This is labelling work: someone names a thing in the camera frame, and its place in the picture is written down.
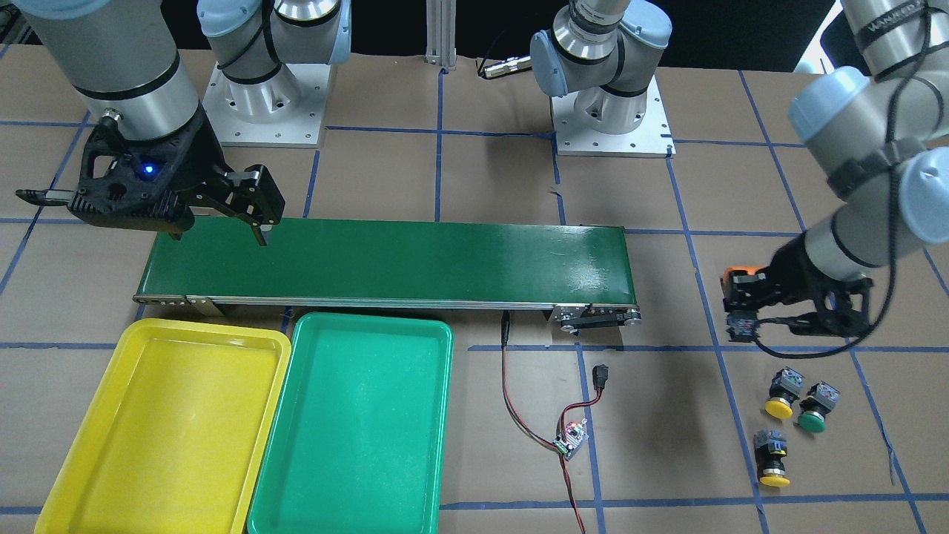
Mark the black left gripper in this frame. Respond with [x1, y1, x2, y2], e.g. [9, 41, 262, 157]
[722, 239, 873, 337]

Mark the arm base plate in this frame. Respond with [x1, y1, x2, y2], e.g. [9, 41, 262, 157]
[203, 64, 333, 148]
[550, 76, 675, 158]

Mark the yellow plastic tray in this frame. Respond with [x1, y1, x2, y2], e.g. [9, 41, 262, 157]
[35, 318, 291, 533]

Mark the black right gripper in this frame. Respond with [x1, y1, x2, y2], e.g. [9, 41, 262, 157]
[15, 106, 285, 246]

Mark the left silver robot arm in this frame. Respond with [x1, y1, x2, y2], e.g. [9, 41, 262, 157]
[529, 1, 947, 343]

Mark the black cable connector plug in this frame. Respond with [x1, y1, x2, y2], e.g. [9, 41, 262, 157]
[591, 364, 609, 391]

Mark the plain orange cylinder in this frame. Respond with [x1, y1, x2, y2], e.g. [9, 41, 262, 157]
[723, 265, 764, 277]

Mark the aluminium frame post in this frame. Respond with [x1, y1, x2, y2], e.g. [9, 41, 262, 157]
[424, 0, 457, 70]

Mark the green plastic tray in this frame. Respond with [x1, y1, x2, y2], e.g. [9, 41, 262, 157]
[246, 312, 453, 533]

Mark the yellow push button switch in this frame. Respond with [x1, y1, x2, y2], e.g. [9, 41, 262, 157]
[764, 367, 804, 420]

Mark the red black power cable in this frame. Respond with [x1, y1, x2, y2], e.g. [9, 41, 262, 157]
[500, 311, 603, 534]

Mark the green conveyor belt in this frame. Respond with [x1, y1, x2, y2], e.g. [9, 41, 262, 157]
[135, 217, 641, 332]

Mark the green push button switch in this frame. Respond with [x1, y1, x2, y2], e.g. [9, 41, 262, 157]
[726, 310, 760, 343]

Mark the small controller circuit board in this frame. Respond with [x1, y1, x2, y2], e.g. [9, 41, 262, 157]
[552, 418, 589, 462]

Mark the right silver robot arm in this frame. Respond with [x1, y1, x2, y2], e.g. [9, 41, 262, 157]
[15, 1, 351, 246]

